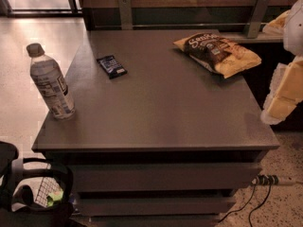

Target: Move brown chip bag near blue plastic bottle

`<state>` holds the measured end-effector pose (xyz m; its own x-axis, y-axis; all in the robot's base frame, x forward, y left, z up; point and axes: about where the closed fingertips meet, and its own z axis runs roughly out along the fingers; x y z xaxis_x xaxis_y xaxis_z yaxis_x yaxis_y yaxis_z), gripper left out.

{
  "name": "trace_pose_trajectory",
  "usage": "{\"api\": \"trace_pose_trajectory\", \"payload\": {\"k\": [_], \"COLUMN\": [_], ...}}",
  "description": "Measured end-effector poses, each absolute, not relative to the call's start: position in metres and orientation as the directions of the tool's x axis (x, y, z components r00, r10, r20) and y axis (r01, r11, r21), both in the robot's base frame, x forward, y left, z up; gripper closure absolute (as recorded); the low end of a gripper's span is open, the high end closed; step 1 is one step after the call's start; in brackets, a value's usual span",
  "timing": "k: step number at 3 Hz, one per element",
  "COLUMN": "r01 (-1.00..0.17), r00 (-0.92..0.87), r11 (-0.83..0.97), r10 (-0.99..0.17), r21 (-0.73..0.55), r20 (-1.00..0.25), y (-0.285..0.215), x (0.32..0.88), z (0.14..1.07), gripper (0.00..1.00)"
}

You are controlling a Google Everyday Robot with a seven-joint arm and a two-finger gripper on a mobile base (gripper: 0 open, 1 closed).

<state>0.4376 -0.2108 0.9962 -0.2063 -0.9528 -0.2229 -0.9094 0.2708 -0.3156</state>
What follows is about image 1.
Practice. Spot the black bag with handles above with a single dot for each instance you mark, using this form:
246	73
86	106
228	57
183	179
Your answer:
19	184

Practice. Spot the clear plastic water bottle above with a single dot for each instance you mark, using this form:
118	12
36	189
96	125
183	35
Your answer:
49	80

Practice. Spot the green cloth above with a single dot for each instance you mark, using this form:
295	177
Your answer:
54	198

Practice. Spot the metal bracket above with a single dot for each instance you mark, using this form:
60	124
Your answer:
126	15
251	30

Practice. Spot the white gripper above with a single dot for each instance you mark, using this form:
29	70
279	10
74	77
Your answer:
295	28

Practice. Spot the brown yellow chip bag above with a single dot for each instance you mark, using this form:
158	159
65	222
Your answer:
218	54

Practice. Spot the white power strip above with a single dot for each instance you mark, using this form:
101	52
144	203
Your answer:
273	180

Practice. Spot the small dark blue snack packet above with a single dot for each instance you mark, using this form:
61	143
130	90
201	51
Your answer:
112	67

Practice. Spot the right metal bracket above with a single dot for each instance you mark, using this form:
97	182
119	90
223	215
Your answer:
251	30

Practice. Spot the wire mesh basket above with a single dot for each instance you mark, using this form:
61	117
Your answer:
47	185

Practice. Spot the left metal bracket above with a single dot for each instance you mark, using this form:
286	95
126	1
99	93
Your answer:
126	15

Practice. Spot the grey drawer cabinet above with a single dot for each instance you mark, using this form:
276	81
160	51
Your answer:
166	145

